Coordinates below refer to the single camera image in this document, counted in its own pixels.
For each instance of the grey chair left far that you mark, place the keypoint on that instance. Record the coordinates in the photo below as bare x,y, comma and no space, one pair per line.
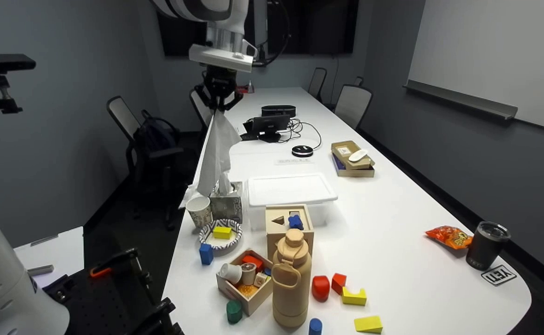
199,107

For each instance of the black round puck device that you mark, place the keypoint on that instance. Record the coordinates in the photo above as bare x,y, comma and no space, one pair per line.
301,152

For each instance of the dark travel mug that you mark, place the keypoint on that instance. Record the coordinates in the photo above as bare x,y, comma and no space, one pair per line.
486,245

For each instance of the black orange clamp equipment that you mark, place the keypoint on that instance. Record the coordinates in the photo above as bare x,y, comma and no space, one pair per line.
113,299

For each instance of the blue cylinder block left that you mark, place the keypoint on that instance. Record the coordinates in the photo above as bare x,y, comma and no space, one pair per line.
205,254

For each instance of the green block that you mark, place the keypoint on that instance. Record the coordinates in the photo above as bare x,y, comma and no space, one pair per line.
232,312

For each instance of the yellow flat block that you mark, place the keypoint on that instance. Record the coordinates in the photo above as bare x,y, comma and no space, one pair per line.
367,325

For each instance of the patterned paper plate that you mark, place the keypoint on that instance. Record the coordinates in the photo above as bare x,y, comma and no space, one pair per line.
219,247

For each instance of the black white tag sticker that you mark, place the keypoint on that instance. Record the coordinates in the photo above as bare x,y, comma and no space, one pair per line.
497,276

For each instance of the white tissue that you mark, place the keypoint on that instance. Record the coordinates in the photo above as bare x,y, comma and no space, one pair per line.
221,137

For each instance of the black conference phone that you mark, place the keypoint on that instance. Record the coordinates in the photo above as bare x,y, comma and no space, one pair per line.
264,127

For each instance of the blue block front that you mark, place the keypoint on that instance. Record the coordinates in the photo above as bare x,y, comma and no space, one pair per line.
314,327

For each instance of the red cylinder block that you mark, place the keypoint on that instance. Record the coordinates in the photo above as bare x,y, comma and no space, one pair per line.
320,287

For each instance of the yellow block on plate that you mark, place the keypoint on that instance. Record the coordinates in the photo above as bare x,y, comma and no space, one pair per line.
221,233

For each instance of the yellow notched block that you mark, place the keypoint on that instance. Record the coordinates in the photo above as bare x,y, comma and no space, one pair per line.
354,297

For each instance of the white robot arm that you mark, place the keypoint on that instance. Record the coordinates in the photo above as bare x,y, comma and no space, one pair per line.
223,51

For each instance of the black speaker bar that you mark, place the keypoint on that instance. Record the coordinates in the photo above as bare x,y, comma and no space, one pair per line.
287,111

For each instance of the tan water bottle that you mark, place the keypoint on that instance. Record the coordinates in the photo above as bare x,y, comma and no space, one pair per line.
290,273

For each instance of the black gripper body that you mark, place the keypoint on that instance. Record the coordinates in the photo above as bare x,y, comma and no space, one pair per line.
218,88

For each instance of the whiteboard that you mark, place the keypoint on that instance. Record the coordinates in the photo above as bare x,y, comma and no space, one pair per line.
486,55

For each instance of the grey office chair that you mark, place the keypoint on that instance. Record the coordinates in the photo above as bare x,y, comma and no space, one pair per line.
316,83
352,105

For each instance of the grey patterned tissue box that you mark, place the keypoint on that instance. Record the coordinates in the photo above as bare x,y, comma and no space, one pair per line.
227,204

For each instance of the blue block on sorter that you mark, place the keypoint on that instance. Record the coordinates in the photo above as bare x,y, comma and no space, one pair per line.
294,222

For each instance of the wooden tray with blocks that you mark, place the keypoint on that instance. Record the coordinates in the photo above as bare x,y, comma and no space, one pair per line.
246,280

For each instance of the grey office chair far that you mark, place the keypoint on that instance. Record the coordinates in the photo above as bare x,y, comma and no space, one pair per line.
316,83

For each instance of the grey office chair right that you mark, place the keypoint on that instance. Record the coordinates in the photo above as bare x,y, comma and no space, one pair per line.
352,105

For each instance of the black office chair left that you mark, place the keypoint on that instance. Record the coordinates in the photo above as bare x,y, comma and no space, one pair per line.
152,150

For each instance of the red cube block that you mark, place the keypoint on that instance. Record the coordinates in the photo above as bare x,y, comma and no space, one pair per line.
337,284

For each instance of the white paper cup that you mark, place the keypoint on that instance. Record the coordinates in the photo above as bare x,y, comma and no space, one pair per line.
199,211

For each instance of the orange snack bag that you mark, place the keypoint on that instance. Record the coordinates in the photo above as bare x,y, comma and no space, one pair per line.
450,237

